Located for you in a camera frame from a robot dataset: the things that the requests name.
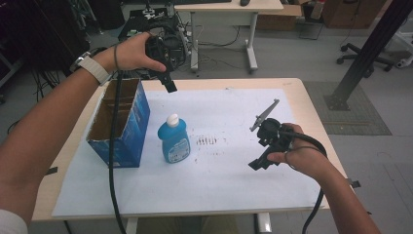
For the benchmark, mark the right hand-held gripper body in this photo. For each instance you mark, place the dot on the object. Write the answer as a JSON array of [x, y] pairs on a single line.
[[272, 135]]

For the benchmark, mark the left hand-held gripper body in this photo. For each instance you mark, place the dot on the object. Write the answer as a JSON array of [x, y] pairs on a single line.
[[159, 50]]

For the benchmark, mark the blue cardboard box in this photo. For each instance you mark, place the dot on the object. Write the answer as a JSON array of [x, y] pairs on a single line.
[[133, 130]]

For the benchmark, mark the blue dish soap bottle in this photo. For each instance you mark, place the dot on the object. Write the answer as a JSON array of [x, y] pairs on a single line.
[[174, 143]]

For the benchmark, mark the person's left hand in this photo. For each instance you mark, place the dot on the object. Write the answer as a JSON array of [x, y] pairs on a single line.
[[133, 55]]

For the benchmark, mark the person's right hand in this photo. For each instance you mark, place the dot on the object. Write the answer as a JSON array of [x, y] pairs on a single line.
[[305, 156]]

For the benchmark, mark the open grey computer case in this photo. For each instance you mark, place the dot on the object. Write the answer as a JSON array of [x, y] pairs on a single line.
[[180, 42]]

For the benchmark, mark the black computer tower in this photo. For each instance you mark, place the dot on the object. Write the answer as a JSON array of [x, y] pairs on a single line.
[[130, 27]]

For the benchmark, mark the white table leg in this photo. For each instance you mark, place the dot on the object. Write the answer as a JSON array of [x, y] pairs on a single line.
[[131, 226], [263, 223]]

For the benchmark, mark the black keyboard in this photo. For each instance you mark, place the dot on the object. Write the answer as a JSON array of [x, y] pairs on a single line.
[[201, 1]]

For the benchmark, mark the wristwatch with white band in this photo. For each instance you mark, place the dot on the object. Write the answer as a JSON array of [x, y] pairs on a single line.
[[95, 70]]

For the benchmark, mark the white office desk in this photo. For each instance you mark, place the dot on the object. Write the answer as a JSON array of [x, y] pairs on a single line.
[[227, 8]]

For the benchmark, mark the grey floor mat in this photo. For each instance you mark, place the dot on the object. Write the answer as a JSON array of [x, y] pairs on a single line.
[[354, 113]]

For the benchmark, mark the black tape piece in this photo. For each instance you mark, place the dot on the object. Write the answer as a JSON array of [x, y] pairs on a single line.
[[51, 171], [354, 183]]

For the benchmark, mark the black computer mouse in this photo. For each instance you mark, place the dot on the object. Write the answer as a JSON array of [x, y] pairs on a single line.
[[244, 2]]

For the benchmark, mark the open brown cardboard box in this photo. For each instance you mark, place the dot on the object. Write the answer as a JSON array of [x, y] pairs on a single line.
[[279, 18]]

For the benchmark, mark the black office chair base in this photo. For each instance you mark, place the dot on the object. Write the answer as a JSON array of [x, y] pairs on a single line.
[[363, 58]]

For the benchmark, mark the dark curtain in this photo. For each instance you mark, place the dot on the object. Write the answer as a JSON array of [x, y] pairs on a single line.
[[39, 29]]

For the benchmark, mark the black metal pillar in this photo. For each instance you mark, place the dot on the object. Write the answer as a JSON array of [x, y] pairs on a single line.
[[367, 55]]

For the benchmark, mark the large brown cardboard box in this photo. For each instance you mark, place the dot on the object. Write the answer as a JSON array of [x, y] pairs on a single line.
[[350, 13]]

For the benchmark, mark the white shirt sleeve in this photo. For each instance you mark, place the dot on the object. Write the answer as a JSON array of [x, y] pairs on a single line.
[[11, 224]]

